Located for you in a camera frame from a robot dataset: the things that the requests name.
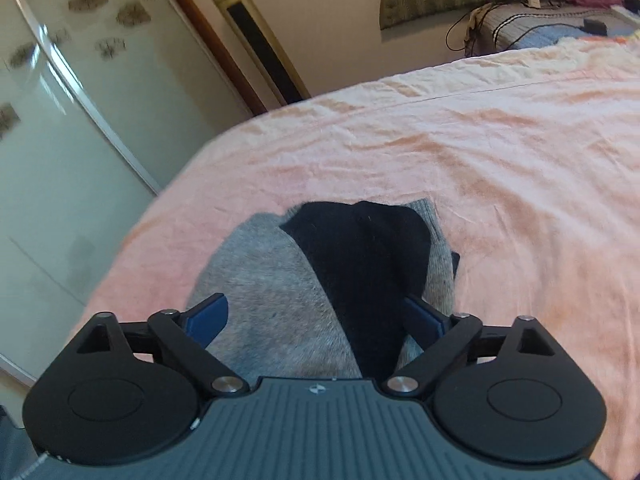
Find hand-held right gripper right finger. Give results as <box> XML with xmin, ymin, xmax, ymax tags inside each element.
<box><xmin>382</xmin><ymin>295</ymin><xmax>558</xmax><ymax>396</ymax></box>

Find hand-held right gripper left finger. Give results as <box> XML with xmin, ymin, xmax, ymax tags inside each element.
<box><xmin>72</xmin><ymin>293</ymin><xmax>250</xmax><ymax>397</ymax></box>

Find grey sock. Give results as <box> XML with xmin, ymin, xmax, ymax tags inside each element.
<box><xmin>186</xmin><ymin>198</ymin><xmax>457</xmax><ymax>383</ymax></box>

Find navy blue sock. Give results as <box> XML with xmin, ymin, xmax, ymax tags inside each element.
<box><xmin>280</xmin><ymin>201</ymin><xmax>461</xmax><ymax>378</ymax></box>

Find pink bed sheet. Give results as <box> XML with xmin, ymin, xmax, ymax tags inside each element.
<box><xmin>65</xmin><ymin>35</ymin><xmax>640</xmax><ymax>480</ymax></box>

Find frosted glass wardrobe door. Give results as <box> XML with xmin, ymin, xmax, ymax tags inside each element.
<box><xmin>0</xmin><ymin>0</ymin><xmax>252</xmax><ymax>386</ymax></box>

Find beige and black tower fan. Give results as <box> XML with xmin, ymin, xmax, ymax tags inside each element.
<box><xmin>204</xmin><ymin>0</ymin><xmax>313</xmax><ymax>107</ymax></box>

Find light blue cloth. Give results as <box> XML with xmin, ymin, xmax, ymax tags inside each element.
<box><xmin>520</xmin><ymin>25</ymin><xmax>603</xmax><ymax>50</ymax></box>

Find striped grey pillow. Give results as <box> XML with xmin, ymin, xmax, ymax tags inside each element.
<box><xmin>465</xmin><ymin>2</ymin><xmax>640</xmax><ymax>57</ymax></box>

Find brown wooden door frame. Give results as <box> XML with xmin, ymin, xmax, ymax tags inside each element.
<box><xmin>147</xmin><ymin>0</ymin><xmax>269</xmax><ymax>117</ymax></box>

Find black cable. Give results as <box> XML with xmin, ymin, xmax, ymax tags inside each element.
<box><xmin>445</xmin><ymin>7</ymin><xmax>483</xmax><ymax>53</ymax></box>

